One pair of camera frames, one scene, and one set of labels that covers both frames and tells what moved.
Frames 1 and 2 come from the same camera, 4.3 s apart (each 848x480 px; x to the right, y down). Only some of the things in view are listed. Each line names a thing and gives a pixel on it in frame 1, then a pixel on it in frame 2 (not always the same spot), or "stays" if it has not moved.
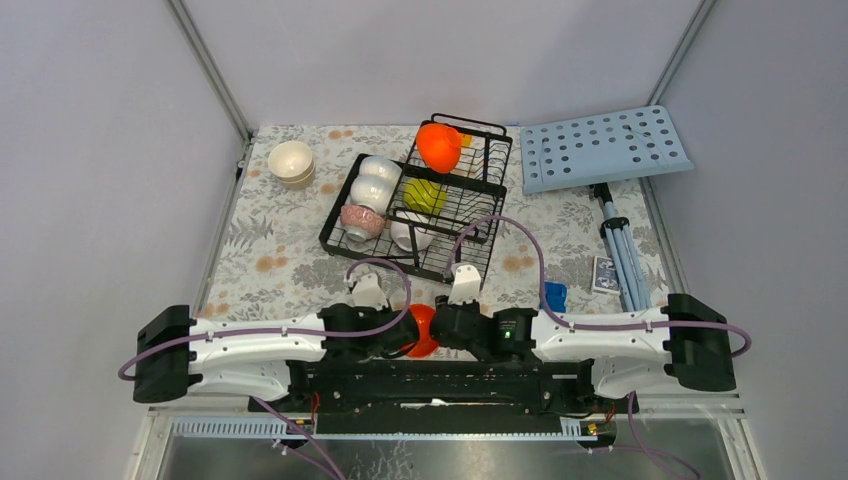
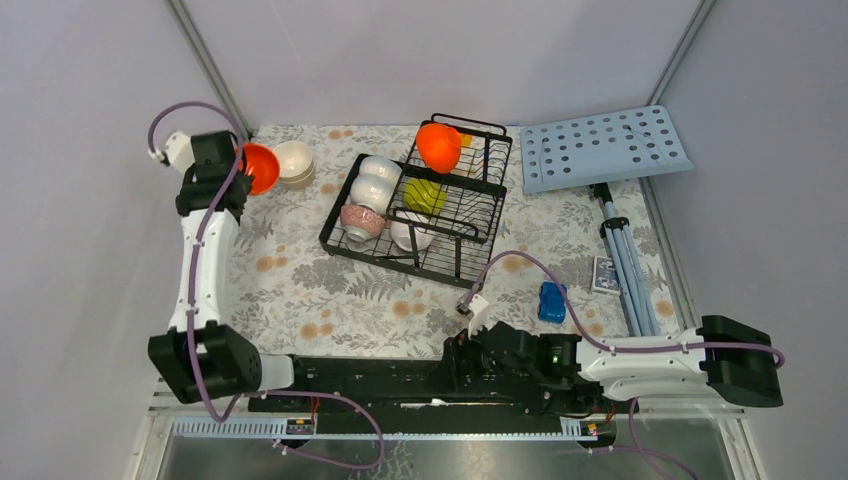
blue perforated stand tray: x=567 y=154 stays
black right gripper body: x=473 y=307 → x=478 y=359
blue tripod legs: x=626 y=261 stays
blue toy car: x=555 y=294 stays
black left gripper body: x=366 y=312 → x=242 y=174
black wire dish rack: x=437 y=211 stays
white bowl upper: x=380 y=166 stays
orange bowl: x=425 y=346 → x=263 y=166
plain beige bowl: x=298 y=182 stays
